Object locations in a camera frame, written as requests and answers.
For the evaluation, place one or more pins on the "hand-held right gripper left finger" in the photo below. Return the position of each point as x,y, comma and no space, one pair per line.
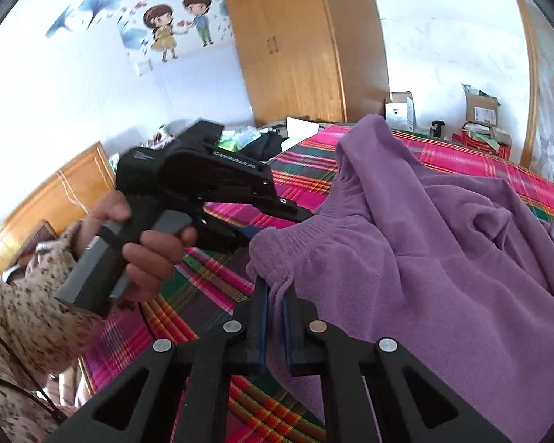
258,332

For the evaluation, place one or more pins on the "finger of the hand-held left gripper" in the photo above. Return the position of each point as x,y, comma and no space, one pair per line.
281,206
231,237

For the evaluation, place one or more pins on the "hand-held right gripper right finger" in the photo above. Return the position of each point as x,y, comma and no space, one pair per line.
287,332

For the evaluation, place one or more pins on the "purple fleece garment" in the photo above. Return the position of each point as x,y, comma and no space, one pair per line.
420,263

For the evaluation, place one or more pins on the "person's left forearm floral sleeve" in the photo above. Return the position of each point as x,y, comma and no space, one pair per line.
23,332

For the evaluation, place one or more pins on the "black clothes pile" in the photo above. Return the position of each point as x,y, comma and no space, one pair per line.
263,145

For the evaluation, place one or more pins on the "person's left hand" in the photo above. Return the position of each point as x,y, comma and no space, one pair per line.
154,258

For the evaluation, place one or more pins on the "pink plaid bed sheet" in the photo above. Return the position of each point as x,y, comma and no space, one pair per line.
300,170

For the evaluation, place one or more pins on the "green plastic bags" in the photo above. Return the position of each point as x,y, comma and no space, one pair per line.
242,138

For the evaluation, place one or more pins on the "white paper sheet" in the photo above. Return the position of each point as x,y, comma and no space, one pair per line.
300,127

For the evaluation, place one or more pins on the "wooden headboard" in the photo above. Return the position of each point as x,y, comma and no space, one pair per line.
51,198

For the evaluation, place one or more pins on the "white cardboard box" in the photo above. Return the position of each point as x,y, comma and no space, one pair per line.
399,110

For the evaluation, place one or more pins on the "wooden wardrobe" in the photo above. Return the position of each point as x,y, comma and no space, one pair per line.
295,46

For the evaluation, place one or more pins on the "small black tool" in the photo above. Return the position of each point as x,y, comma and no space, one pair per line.
437,130

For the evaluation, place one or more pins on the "brown cardboard box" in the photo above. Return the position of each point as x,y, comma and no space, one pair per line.
480,106

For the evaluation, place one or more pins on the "cartoon children wall sticker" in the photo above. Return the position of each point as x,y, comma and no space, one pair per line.
166,23

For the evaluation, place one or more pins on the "wooden door frame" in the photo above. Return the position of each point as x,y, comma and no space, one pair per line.
531,78

